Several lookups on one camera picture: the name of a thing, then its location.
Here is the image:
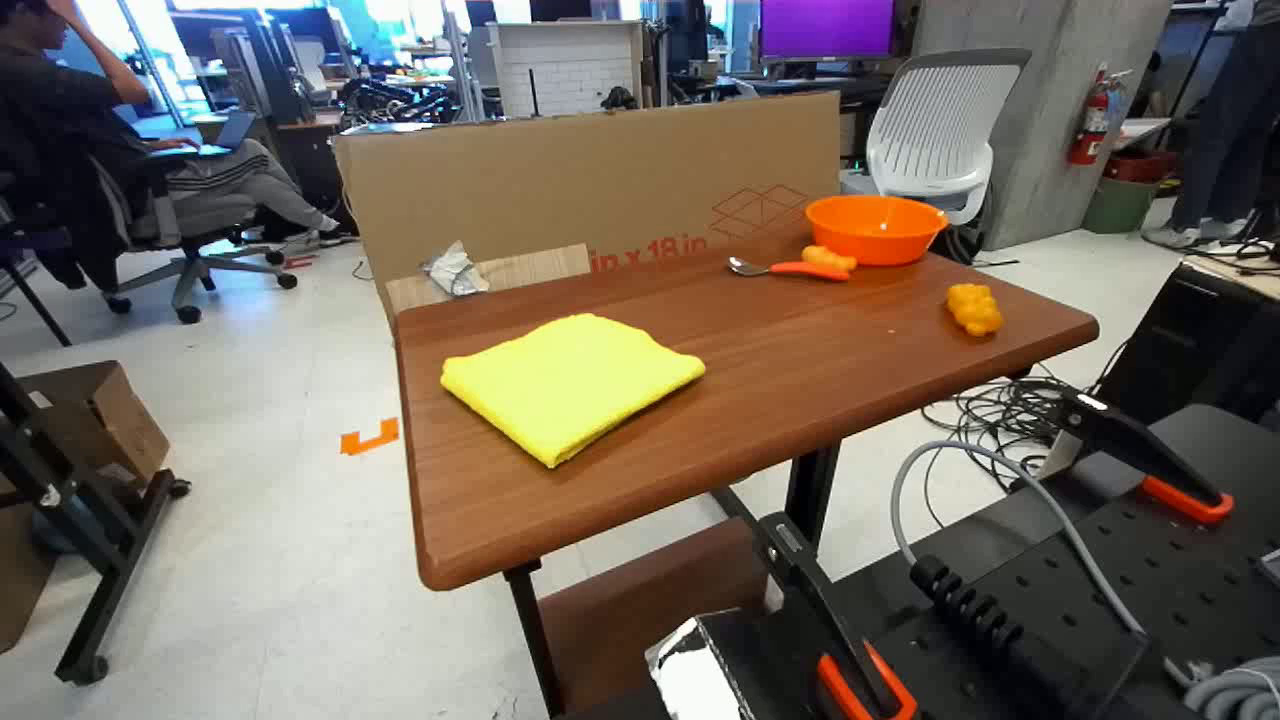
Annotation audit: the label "red fire extinguisher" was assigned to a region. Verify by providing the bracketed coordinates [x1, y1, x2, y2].
[1063, 61, 1117, 167]

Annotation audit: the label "standing person in dark trousers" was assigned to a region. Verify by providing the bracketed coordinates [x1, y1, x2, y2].
[1143, 0, 1280, 257]

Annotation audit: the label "black table frame legs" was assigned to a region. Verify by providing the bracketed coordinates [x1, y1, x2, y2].
[499, 445, 843, 720]

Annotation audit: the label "monitor with purple screen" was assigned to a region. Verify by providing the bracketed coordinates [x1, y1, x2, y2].
[758, 0, 899, 65]

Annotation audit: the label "seated person in dark shirt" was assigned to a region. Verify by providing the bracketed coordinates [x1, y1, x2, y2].
[0, 0, 357, 257]

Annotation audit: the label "grey swivel office chair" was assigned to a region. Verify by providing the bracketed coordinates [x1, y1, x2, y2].
[77, 144, 306, 326]

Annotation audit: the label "yellow towel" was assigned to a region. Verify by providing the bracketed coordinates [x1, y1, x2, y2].
[435, 308, 710, 473]

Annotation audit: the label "orange handled metal scoop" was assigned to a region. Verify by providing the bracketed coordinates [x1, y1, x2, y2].
[724, 242, 860, 288]

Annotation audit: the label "small open cardboard box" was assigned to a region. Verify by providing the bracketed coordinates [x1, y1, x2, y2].
[14, 356, 177, 489]

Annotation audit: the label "crumpled white cloth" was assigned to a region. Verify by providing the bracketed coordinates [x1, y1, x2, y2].
[425, 239, 491, 300]

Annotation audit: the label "tangled thin cables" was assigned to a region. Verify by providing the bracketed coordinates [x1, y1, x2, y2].
[915, 376, 1114, 463]

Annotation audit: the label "black equipment cabinet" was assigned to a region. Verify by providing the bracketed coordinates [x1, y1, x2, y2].
[1094, 257, 1280, 432]

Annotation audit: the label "brown wooden lower shelf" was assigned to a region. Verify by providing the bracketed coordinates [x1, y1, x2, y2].
[535, 517, 775, 711]

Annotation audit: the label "black perforated mounting board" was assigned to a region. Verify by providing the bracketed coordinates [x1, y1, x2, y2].
[826, 400, 1280, 720]

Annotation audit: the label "orange plush toy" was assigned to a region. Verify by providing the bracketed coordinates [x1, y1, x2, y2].
[944, 278, 1008, 338]

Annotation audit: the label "black ribbed cable connector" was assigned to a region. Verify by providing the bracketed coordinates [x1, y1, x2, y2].
[910, 552, 1154, 720]

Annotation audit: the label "white mesh office chair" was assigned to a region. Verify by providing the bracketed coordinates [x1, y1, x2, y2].
[866, 46, 1035, 230]

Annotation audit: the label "black metal cart frame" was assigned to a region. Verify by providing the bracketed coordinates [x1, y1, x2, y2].
[0, 364, 194, 686]

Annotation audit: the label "orange plastic bowl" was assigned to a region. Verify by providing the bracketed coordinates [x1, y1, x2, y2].
[802, 192, 952, 269]

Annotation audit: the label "green bin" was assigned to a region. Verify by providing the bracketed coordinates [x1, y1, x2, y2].
[1080, 174, 1162, 236]

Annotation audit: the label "coiled grey cable bundle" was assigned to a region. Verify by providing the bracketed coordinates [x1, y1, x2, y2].
[1182, 655, 1280, 720]

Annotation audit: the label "black clamp with orange grip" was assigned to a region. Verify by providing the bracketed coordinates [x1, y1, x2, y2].
[1032, 385, 1242, 527]

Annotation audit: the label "large brown cardboard panel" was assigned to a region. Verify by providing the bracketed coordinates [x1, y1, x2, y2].
[327, 86, 850, 321]

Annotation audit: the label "white board panel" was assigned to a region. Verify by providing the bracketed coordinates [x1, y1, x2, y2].
[491, 17, 648, 119]

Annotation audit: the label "long black bar clamp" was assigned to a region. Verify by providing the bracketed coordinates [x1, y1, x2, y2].
[713, 483, 926, 720]

